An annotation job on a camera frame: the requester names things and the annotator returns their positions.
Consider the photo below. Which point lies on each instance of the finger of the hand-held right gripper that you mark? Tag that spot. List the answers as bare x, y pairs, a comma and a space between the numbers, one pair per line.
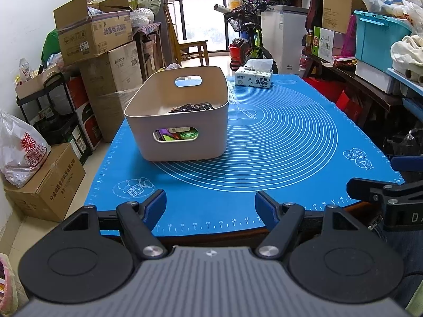
408, 163
363, 188

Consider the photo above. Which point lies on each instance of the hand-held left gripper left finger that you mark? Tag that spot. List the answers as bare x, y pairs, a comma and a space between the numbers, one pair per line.
155, 205

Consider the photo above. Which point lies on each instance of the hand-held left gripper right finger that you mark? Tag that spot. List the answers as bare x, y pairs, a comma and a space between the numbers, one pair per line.
265, 205

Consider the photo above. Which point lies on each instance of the orange purple box cutter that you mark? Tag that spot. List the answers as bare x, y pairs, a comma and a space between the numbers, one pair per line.
167, 136

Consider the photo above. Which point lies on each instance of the green round tin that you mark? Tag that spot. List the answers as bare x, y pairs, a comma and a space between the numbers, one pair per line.
189, 134

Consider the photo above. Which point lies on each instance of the beige plastic storage bin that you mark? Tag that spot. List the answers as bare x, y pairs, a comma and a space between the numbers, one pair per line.
205, 132

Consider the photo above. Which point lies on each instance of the slim black remote control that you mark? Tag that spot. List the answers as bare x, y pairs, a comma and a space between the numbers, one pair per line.
180, 109

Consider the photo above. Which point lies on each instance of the black button remote control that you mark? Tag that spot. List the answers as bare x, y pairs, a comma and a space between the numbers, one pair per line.
203, 106

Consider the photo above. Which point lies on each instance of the person's leg in jeans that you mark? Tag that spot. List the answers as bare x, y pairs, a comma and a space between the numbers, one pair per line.
409, 257

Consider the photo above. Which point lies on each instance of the blue silicone baking mat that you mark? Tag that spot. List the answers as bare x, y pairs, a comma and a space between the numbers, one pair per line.
264, 158

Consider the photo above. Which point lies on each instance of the dark wooden side table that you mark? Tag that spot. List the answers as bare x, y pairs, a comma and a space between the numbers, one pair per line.
363, 86

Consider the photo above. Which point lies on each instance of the white flat box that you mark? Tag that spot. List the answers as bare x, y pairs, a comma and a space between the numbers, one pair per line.
376, 77

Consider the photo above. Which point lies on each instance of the plastic-wrapped cardboard box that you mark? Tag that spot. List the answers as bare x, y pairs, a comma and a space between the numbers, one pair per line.
115, 115

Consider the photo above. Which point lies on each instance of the white cloth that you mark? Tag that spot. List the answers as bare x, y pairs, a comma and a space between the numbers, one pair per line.
408, 54

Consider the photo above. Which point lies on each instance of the taped cardboard floor box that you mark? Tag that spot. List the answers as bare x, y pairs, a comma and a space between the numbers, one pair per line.
46, 188

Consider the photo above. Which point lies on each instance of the red black appliance box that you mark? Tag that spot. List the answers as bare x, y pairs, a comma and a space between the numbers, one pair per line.
86, 115

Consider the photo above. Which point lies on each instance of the teal plastic storage crate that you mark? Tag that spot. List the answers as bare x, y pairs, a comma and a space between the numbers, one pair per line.
376, 43

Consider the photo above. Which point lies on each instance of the white tissue box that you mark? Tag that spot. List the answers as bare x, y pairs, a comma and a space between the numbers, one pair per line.
252, 81

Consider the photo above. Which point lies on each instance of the black shelf cart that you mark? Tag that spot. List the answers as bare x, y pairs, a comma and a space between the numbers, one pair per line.
56, 122

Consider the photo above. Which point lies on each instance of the plain brown cardboard box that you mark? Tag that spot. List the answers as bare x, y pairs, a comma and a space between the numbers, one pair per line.
115, 69

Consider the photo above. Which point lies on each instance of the white red plastic bag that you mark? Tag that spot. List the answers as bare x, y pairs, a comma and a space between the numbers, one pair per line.
23, 152

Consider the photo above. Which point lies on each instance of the green white carton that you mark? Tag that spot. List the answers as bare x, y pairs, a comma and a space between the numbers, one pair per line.
325, 44

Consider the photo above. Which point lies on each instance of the cooking oil bottle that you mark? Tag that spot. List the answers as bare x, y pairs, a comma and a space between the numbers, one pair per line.
309, 43

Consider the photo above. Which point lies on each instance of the red bucket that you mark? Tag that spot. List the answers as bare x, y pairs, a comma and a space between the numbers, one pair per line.
235, 52

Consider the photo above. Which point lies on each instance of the cluttered wooden cabinet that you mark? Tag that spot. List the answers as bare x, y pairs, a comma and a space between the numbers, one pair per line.
148, 49

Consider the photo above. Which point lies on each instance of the wooden chair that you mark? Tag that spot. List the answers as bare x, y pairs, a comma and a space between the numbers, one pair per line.
191, 49

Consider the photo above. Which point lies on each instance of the green black bicycle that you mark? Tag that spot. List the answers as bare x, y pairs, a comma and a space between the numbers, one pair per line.
252, 39

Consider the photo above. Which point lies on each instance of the white chest freezer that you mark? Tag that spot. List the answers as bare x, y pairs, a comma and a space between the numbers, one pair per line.
287, 39

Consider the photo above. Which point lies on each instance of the small cardboard box with clutter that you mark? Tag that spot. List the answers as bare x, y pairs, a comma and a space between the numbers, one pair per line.
36, 84

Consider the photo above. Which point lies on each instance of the tall brown cardboard box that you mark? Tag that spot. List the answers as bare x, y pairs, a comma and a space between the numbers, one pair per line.
340, 3

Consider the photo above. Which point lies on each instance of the open printed cardboard box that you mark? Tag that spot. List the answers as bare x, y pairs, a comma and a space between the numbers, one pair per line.
92, 36

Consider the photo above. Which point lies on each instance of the green bag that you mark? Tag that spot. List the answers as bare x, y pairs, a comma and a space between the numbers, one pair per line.
52, 44

